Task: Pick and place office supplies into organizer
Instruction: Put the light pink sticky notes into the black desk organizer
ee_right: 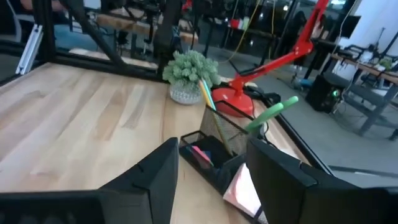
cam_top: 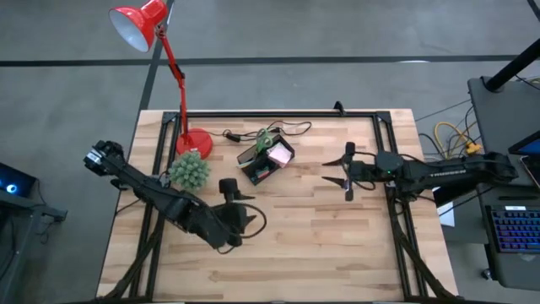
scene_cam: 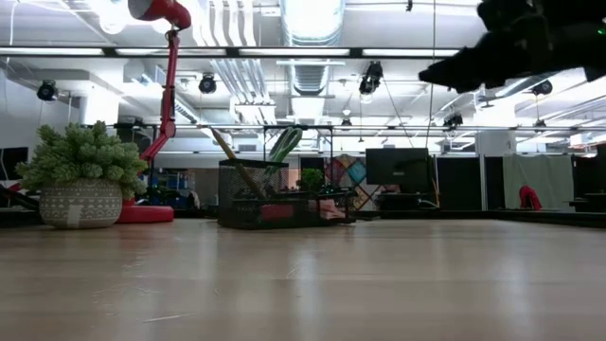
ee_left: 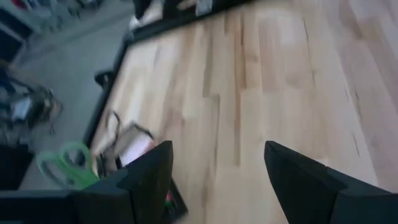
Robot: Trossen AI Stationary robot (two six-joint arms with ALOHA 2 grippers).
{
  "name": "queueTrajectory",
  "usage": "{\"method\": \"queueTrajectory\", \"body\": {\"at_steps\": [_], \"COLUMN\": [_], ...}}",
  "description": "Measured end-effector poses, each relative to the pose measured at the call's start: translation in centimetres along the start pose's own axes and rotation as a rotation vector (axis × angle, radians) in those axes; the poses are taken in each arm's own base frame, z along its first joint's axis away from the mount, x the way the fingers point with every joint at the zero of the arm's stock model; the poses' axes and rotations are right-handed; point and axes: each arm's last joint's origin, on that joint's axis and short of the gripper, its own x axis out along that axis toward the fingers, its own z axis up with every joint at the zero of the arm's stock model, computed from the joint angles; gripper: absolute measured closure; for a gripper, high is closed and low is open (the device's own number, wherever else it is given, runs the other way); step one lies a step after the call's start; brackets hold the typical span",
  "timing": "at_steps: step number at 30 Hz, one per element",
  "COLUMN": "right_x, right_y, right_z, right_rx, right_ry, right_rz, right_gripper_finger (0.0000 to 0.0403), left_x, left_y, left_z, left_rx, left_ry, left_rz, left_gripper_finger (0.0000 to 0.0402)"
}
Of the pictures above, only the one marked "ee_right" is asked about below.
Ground magenta eraser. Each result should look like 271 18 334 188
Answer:
189 145 215 167

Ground black mesh desk organizer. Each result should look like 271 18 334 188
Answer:
178 99 265 195

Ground green potted plant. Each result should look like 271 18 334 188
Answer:
162 50 222 106

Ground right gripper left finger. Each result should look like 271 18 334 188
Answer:
99 138 180 224

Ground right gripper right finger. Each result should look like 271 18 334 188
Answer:
247 138 361 224

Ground computer with green light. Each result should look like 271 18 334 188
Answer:
305 73 346 113

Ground red desk lamp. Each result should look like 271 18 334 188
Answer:
211 0 330 118

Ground yellow cable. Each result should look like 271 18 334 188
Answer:
223 0 262 63

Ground black lamp cable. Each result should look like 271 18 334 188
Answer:
244 85 282 105

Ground yellow pencil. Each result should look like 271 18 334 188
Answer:
198 81 234 157

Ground wooden desk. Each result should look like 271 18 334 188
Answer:
95 7 200 45

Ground green handled scissors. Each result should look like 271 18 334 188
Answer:
244 95 300 133

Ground teal pencil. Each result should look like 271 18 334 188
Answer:
201 78 217 111

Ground silver aluminium extrusion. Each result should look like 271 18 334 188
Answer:
15 24 44 76

